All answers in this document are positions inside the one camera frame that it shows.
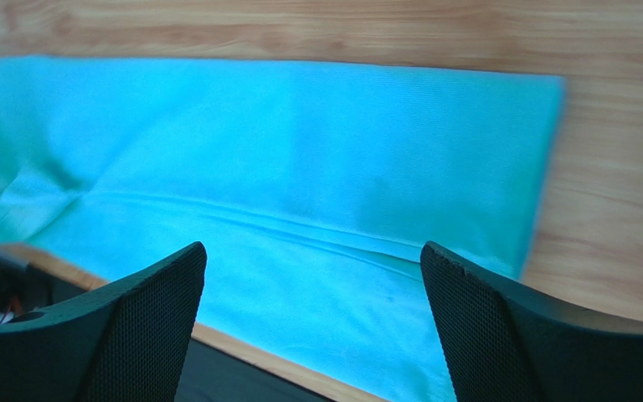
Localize teal green t shirt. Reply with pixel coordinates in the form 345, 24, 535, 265
0, 57, 565, 401

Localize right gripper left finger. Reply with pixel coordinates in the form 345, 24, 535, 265
0, 242, 207, 401

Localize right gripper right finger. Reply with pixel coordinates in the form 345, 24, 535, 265
420, 242, 643, 401

